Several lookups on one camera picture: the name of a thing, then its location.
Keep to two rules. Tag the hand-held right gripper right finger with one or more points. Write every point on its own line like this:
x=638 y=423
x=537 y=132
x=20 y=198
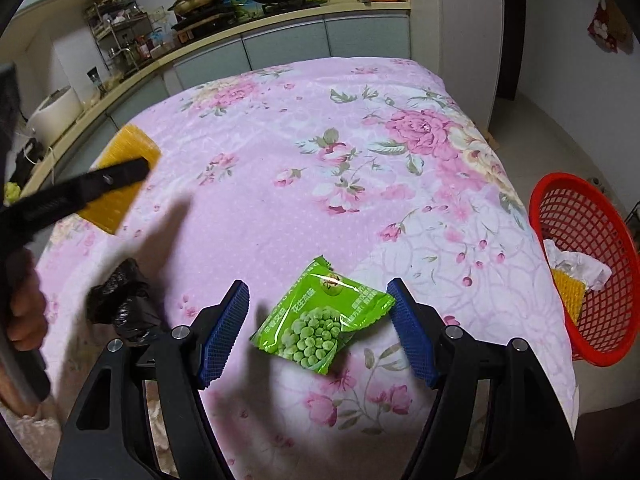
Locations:
x=412 y=330

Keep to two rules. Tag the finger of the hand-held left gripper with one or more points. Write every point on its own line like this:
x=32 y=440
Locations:
x=100 y=185

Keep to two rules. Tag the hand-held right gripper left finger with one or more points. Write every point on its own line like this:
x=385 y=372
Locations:
x=225 y=330

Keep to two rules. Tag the green pea snack packet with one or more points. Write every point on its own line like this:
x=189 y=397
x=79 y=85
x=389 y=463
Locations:
x=310 y=340

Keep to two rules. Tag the black plastic bag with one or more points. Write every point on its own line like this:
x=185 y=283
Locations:
x=120 y=300

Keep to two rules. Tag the white tissue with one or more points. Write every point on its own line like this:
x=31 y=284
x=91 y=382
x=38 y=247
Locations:
x=575 y=262

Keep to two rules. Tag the red plastic basket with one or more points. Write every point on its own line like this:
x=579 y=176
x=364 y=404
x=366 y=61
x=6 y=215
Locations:
x=605 y=347

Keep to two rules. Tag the person's left hand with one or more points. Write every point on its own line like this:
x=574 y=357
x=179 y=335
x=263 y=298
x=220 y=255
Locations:
x=30 y=315

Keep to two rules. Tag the white rice cooker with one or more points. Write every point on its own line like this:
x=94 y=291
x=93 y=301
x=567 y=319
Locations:
x=55 y=115

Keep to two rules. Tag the metal kitchen rack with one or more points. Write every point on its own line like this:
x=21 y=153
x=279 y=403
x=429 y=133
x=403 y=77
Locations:
x=117 y=35

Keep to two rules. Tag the pink floral blanket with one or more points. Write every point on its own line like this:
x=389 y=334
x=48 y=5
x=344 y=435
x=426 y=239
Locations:
x=300 y=160

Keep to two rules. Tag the golden wok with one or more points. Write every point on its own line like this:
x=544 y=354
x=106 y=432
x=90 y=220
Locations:
x=197 y=1

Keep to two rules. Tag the gas stove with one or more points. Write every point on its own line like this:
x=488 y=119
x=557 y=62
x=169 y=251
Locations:
x=225 y=17

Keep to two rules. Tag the red floral hanging bag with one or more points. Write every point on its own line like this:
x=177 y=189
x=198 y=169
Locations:
x=607 y=25

